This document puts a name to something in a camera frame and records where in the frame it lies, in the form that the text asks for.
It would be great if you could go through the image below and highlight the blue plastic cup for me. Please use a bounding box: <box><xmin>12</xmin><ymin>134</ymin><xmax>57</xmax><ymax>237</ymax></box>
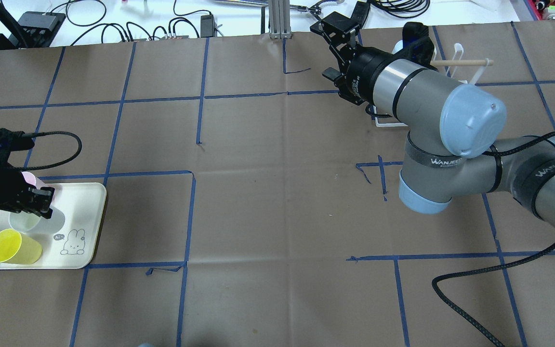
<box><xmin>392</xmin><ymin>40</ymin><xmax>405</xmax><ymax>56</ymax></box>

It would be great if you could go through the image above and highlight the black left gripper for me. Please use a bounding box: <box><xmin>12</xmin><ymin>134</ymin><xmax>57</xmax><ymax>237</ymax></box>
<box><xmin>0</xmin><ymin>128</ymin><xmax>52</xmax><ymax>217</ymax></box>

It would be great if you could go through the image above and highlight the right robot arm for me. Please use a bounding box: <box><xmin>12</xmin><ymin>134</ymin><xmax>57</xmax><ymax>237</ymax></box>
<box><xmin>310</xmin><ymin>13</ymin><xmax>555</xmax><ymax>228</ymax></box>

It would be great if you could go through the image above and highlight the pink plastic cup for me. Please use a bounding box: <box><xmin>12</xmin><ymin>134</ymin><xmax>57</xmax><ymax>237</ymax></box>
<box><xmin>18</xmin><ymin>172</ymin><xmax>55</xmax><ymax>205</ymax></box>

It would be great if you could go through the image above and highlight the yellow plastic cup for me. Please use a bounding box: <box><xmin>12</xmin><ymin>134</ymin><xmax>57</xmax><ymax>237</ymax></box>
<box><xmin>0</xmin><ymin>228</ymin><xmax>42</xmax><ymax>265</ymax></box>

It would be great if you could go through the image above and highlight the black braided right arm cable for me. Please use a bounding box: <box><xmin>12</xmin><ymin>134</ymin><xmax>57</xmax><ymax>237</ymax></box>
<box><xmin>432</xmin><ymin>130</ymin><xmax>555</xmax><ymax>347</ymax></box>

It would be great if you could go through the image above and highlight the white wire cup rack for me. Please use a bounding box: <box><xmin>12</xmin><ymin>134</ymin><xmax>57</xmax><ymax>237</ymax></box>
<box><xmin>373</xmin><ymin>42</ymin><xmax>495</xmax><ymax>128</ymax></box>

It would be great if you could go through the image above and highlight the black power brick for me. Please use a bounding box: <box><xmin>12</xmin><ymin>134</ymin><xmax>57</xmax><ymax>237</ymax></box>
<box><xmin>350</xmin><ymin>0</ymin><xmax>371</xmax><ymax>28</ymax></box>

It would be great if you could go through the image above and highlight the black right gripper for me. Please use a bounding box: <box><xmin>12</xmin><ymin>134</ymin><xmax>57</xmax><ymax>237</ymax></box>
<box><xmin>310</xmin><ymin>12</ymin><xmax>388</xmax><ymax>105</ymax></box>

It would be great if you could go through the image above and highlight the black power adapter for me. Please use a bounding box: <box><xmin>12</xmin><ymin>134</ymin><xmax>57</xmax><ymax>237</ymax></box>
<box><xmin>199</xmin><ymin>14</ymin><xmax>217</xmax><ymax>38</ymax></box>

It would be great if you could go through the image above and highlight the aluminium frame post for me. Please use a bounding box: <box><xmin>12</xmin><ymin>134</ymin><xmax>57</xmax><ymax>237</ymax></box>
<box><xmin>268</xmin><ymin>0</ymin><xmax>291</xmax><ymax>40</ymax></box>

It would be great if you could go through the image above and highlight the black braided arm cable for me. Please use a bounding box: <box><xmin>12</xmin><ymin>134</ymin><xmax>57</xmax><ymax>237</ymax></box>
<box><xmin>432</xmin><ymin>130</ymin><xmax>555</xmax><ymax>347</ymax></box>
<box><xmin>17</xmin><ymin>131</ymin><xmax>83</xmax><ymax>172</ymax></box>

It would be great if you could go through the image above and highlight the cream plastic tray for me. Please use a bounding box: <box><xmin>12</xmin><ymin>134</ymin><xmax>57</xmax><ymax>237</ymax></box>
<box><xmin>0</xmin><ymin>183</ymin><xmax>106</xmax><ymax>269</ymax></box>

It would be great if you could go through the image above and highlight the pale green plastic cup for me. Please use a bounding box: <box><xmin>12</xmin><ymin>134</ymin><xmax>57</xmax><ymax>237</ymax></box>
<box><xmin>8</xmin><ymin>207</ymin><xmax>66</xmax><ymax>235</ymax></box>

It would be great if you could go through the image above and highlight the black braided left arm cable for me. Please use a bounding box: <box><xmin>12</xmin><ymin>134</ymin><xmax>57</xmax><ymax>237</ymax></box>
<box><xmin>17</xmin><ymin>131</ymin><xmax>83</xmax><ymax>172</ymax></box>

